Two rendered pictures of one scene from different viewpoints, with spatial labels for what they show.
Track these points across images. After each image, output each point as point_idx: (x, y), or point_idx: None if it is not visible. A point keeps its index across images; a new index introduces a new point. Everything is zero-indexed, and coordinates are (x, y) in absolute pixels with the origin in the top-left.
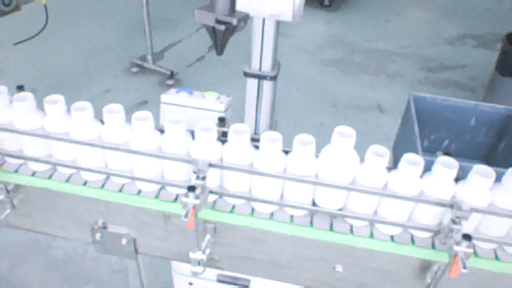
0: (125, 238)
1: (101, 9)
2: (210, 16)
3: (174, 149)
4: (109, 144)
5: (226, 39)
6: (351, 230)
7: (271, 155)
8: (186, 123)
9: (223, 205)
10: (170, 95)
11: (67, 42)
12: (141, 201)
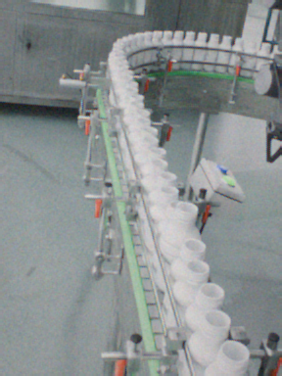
0: (109, 234)
1: None
2: (269, 118)
3: (142, 169)
4: (130, 149)
5: (279, 150)
6: None
7: (158, 202)
8: (197, 187)
9: (138, 239)
10: (207, 161)
11: None
12: (118, 203)
